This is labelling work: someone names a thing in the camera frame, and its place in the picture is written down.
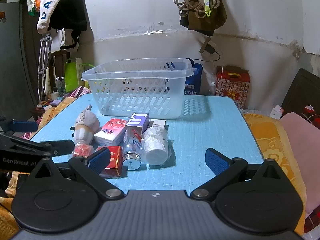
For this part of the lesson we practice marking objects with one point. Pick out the dark wooden board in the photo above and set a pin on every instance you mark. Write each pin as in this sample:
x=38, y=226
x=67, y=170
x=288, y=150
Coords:
x=305, y=90

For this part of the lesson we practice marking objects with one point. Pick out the pink striped cloth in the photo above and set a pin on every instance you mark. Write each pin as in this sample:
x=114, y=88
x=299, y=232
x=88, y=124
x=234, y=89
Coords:
x=80, y=91

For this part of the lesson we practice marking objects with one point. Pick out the magenta floral cloth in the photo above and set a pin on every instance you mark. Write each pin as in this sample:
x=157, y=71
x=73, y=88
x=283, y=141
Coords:
x=28, y=135

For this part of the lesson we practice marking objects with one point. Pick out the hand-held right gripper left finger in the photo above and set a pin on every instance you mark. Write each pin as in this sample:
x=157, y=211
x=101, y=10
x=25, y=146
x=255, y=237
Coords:
x=100, y=161

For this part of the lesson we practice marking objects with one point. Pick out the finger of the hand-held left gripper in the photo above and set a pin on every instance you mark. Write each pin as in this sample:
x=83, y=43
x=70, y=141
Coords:
x=25, y=126
x=60, y=147

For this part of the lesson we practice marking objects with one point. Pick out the black power adapter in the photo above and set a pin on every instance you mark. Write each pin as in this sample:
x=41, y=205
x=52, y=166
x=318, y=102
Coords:
x=210, y=49

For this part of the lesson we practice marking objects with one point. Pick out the pink blanket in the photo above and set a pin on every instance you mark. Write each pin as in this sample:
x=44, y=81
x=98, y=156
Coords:
x=305, y=142

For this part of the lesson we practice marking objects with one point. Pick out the blue shopping bag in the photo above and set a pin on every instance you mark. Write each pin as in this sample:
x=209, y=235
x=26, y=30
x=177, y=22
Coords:
x=193, y=80

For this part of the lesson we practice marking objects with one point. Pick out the red patterned gift bag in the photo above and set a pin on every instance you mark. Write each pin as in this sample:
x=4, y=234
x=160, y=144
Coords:
x=232, y=87

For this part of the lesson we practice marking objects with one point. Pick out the metal crutch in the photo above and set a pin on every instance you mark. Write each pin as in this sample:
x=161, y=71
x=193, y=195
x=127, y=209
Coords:
x=43, y=55

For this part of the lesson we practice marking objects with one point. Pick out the white black hanging sweatshirt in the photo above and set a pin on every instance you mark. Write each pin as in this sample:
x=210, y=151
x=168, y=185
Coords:
x=50, y=2

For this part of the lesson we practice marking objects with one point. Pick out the wooden chair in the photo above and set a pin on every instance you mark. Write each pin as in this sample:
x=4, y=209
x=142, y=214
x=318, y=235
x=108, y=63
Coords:
x=58, y=57

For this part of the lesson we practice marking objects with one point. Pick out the clear plastic basket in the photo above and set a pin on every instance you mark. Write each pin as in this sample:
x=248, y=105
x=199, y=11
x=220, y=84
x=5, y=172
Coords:
x=140, y=97

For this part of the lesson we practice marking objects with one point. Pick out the wrapped stack of paper cups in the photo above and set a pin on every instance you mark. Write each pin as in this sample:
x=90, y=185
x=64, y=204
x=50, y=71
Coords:
x=155, y=145

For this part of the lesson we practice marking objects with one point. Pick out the brown wall socket board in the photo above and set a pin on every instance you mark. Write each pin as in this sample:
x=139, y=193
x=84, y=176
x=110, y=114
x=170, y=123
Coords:
x=204, y=43

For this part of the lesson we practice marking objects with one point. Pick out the grey plush toy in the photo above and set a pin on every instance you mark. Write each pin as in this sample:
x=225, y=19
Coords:
x=85, y=125

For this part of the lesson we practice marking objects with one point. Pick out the purple white box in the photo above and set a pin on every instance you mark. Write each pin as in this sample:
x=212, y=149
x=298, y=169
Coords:
x=137, y=121

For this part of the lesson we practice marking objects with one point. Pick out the red white tissue pack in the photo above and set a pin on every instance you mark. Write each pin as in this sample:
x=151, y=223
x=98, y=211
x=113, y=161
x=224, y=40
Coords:
x=111, y=132

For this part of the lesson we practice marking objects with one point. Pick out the clear bottle with metal cap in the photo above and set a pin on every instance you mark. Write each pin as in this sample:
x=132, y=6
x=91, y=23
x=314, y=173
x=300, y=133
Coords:
x=132, y=142

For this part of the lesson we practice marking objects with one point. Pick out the yellow patterned blanket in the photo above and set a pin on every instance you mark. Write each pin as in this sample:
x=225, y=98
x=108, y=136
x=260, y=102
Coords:
x=270, y=140

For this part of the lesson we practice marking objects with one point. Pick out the green shopping bag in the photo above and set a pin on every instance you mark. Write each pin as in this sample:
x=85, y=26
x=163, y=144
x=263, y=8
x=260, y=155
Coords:
x=71, y=75

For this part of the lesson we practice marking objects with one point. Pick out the grey door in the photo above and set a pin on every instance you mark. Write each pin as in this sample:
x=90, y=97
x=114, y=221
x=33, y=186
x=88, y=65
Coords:
x=12, y=55

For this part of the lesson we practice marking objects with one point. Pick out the printed plastic bag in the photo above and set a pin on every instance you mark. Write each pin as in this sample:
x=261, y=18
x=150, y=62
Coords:
x=32, y=0

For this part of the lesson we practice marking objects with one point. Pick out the clear water bottle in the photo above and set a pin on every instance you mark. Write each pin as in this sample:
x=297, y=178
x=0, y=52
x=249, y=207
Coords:
x=63, y=82
x=58, y=83

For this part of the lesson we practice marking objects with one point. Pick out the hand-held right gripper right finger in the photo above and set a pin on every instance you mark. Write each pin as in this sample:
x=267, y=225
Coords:
x=216, y=162

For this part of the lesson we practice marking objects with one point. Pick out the red snack packet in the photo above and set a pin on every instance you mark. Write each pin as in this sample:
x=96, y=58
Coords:
x=82, y=151

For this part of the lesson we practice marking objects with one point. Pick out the orange door notice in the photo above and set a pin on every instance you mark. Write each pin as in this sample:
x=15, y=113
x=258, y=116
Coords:
x=2, y=16

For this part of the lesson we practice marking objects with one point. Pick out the small white red box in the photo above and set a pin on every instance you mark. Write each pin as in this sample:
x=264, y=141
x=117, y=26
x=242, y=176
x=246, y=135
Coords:
x=277, y=111

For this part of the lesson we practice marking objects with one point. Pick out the brown hanging bag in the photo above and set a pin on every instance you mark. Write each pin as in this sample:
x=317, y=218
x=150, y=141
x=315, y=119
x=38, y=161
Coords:
x=215, y=22

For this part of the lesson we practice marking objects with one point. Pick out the small white carton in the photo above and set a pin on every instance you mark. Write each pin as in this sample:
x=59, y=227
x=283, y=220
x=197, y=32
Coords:
x=158, y=123

